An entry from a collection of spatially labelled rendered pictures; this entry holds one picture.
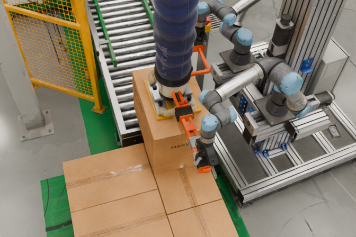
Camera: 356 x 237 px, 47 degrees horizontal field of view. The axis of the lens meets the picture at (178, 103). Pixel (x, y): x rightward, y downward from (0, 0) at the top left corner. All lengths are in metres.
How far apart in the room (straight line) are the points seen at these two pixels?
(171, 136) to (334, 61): 1.19
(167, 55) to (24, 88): 1.62
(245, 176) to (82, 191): 1.29
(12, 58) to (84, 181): 1.09
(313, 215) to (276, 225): 0.33
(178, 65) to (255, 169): 1.41
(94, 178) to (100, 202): 0.19
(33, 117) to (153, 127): 1.60
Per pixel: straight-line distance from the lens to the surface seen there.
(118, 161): 2.99
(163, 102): 2.58
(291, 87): 2.14
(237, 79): 2.11
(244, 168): 3.40
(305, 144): 3.68
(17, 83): 3.51
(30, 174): 3.71
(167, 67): 2.33
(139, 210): 2.80
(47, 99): 4.18
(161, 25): 2.12
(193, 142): 2.26
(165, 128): 2.48
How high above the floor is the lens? 3.08
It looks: 50 degrees down
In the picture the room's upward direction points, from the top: 3 degrees clockwise
